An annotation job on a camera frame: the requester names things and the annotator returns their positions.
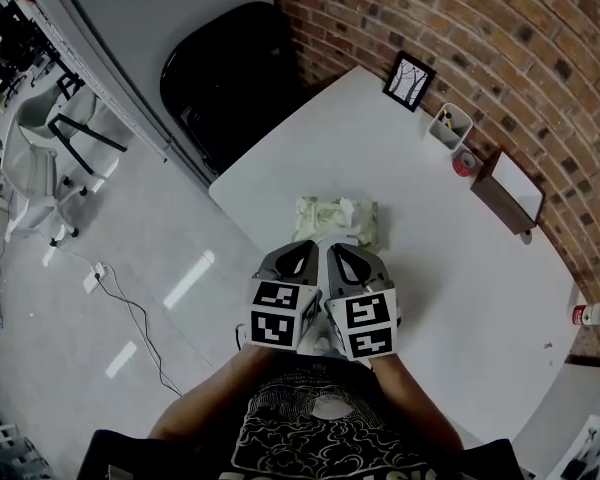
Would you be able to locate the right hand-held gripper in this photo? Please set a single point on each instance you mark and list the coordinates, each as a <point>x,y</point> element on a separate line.
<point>365,323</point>

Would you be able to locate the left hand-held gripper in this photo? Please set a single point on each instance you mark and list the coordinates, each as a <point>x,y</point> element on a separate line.
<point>280,318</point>

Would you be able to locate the green wet wipe pack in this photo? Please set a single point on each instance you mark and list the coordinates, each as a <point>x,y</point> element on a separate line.
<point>310,218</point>

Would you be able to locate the person's right forearm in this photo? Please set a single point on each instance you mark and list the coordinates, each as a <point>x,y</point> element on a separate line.
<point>410,398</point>

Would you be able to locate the person's left forearm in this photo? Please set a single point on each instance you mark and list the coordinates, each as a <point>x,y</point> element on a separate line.
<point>210,393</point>

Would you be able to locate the person's white shoe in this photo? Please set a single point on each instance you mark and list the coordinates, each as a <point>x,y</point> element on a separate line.
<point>320,339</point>

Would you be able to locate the red tape roll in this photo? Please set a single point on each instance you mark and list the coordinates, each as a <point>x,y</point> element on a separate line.
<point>464,164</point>

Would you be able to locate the brown wooden tissue box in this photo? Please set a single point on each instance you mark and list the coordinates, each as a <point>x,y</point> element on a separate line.
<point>500,198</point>

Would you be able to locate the white pen holder box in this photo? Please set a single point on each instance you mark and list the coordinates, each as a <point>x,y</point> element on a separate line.
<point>442,135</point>

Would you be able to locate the black printed t-shirt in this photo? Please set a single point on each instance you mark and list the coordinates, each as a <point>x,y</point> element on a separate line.
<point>305,438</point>

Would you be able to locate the small grey round cap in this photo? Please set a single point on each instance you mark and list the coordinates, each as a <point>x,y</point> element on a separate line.
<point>526,236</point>

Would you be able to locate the yellow black pen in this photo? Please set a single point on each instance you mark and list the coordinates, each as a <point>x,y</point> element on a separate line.
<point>448,118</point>

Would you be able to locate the black folding chair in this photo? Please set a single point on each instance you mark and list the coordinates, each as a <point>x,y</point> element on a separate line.
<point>230,78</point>

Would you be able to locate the white power strip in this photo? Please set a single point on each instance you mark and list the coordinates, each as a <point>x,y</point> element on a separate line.
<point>95,278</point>

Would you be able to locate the red label water bottle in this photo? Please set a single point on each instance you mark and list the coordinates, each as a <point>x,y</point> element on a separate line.
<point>595,314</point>

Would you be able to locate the white office chair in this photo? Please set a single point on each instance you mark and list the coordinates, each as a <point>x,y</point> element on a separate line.
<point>35,183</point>

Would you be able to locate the grey chair with black legs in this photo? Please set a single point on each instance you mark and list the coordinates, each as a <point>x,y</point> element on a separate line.
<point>45,110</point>

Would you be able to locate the black white printed paper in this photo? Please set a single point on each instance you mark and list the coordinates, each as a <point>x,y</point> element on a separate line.
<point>590,453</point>

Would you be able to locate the black office chair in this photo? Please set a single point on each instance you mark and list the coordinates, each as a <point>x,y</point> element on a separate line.
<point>7,75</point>

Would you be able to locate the black picture frame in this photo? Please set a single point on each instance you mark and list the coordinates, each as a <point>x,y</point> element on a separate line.
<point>409,82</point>

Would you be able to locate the grey metal frame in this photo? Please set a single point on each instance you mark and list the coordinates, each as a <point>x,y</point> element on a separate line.
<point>0,448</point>

